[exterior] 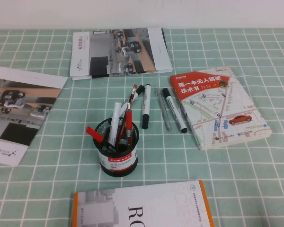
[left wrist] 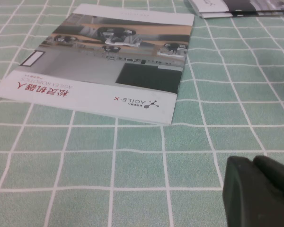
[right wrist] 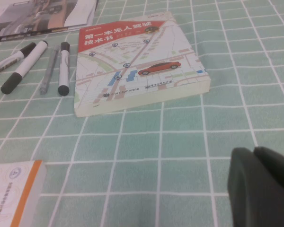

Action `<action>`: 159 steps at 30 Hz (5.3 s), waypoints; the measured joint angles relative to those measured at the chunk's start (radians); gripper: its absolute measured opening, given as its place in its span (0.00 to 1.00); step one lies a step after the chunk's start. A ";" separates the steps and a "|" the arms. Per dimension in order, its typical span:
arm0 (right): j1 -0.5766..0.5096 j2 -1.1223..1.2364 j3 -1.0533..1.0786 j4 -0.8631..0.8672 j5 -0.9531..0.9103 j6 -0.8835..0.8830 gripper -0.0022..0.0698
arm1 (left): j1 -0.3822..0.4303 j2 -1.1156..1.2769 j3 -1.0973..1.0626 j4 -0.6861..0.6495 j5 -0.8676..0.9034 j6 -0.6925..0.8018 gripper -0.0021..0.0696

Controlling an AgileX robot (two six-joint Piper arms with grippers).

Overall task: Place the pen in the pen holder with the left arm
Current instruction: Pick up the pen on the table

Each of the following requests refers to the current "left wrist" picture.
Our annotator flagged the AgileX brochure with dark photo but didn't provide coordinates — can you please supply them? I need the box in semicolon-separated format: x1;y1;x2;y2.
188;0;284;13
199;9;284;19

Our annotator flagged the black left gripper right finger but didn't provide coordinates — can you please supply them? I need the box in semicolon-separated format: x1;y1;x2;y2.
252;154;284;201

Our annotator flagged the AgileX brochure with red title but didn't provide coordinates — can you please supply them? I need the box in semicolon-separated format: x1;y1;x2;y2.
0;3;195;126

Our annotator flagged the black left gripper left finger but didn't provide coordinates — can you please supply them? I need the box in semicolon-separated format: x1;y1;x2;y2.
222;155;284;227

